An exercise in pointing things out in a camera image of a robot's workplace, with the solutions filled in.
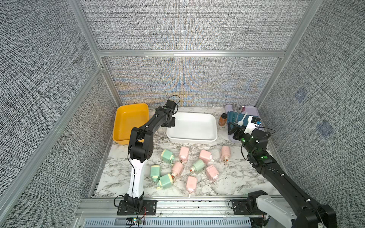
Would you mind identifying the white plastic spoon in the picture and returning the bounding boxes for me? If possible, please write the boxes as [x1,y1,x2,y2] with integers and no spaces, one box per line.
[237,112,248,126]

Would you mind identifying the green sharpener centre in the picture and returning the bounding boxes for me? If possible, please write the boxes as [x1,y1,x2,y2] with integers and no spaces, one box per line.
[190,159,205,174]

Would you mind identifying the yellow storage box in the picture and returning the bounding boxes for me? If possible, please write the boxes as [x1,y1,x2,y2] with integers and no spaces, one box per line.
[113,103,149,145]

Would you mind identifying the pink sharpener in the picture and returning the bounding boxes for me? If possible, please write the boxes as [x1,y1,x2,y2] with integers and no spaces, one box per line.
[171,161,184,179]
[220,146,231,165]
[179,147,189,164]
[199,150,213,164]
[205,165,219,182]
[186,176,197,198]

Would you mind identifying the green sharpener front yellow cap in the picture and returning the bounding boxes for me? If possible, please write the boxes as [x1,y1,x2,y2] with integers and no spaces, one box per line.
[157,173,174,189]

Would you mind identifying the pink sharpener front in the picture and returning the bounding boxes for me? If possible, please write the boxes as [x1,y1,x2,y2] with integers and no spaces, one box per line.
[186,176,197,198]

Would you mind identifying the aluminium front rail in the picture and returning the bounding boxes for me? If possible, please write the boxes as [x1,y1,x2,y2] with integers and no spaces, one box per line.
[72,196,281,228]

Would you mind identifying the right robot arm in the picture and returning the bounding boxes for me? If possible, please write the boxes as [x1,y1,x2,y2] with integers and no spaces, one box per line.
[228,123,337,228]

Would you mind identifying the white storage box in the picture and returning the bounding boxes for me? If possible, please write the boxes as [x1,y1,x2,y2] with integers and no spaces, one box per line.
[166,112,218,144]

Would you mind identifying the orange spice jar black lid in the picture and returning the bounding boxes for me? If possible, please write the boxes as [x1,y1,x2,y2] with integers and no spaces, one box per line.
[218,113,228,127]

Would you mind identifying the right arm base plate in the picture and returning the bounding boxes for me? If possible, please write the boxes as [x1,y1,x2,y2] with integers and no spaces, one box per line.
[228,199,251,215]

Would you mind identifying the lavender tray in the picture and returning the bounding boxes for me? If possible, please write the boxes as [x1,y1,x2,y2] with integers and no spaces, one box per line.
[224,104,261,127]

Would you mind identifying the teal cloth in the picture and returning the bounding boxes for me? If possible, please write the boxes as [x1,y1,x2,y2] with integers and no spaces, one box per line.
[227,111,261,135]

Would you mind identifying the green sharpener upper left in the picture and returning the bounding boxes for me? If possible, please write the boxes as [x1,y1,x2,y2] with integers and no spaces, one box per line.
[161,150,175,165]

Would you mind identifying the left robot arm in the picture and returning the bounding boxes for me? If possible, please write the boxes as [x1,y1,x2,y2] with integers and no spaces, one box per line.
[123,104,178,212]

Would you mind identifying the silver ornate spoon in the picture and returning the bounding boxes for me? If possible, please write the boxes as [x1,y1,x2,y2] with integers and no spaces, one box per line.
[232,103,238,122]

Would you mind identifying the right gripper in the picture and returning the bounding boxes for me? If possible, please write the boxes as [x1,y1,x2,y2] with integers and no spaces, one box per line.
[229,121,256,158]

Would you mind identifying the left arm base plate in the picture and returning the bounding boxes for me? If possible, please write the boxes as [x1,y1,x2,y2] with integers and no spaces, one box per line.
[117,199,157,217]

